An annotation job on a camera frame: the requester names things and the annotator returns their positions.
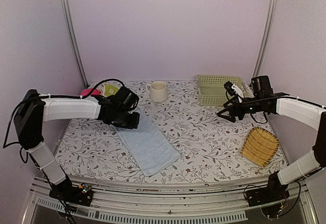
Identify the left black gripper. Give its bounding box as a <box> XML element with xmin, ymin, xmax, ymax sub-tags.
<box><xmin>114</xmin><ymin>109</ymin><xmax>141</xmax><ymax>130</ymax></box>

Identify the green plastic basket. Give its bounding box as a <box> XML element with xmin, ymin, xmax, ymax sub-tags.
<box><xmin>197</xmin><ymin>74</ymin><xmax>248</xmax><ymax>106</ymax></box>

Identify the aluminium frame post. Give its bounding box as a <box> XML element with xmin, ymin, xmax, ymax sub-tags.
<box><xmin>252</xmin><ymin>0</ymin><xmax>278</xmax><ymax>77</ymax></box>
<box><xmin>61</xmin><ymin>0</ymin><xmax>89</xmax><ymax>88</ymax></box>

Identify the cream ceramic mug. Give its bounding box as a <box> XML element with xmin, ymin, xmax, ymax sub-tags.
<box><xmin>145</xmin><ymin>81</ymin><xmax>168</xmax><ymax>102</ymax></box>

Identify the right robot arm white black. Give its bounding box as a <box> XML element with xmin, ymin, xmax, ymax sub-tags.
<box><xmin>218</xmin><ymin>75</ymin><xmax>325</xmax><ymax>206</ymax></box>

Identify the yellow bamboo tray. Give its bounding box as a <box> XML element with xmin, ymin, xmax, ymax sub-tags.
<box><xmin>240</xmin><ymin>127</ymin><xmax>280</xmax><ymax>168</ymax></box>

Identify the left aluminium frame post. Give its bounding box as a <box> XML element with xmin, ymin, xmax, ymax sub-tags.
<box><xmin>61</xmin><ymin>0</ymin><xmax>89</xmax><ymax>88</ymax></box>

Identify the light blue towel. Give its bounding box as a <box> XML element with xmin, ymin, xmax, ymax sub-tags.
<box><xmin>115</xmin><ymin>110</ymin><xmax>181</xmax><ymax>177</ymax></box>

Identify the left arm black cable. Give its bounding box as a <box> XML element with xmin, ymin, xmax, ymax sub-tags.
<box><xmin>3</xmin><ymin>78</ymin><xmax>125</xmax><ymax>149</ymax></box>

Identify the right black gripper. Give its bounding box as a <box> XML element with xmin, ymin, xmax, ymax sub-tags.
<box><xmin>218</xmin><ymin>95</ymin><xmax>263</xmax><ymax>123</ymax></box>

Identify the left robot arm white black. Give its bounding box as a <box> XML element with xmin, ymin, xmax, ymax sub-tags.
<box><xmin>13</xmin><ymin>86</ymin><xmax>140</xmax><ymax>206</ymax></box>

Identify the pink rolled towel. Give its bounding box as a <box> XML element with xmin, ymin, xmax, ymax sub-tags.
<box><xmin>80</xmin><ymin>88</ymin><xmax>94</xmax><ymax>98</ymax></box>

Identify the cream green patterned towel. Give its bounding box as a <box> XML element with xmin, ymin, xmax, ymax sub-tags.
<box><xmin>98</xmin><ymin>83</ymin><xmax>119</xmax><ymax>97</ymax></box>

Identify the right aluminium frame post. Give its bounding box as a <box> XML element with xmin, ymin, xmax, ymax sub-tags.
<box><xmin>252</xmin><ymin>0</ymin><xmax>278</xmax><ymax>77</ymax></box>

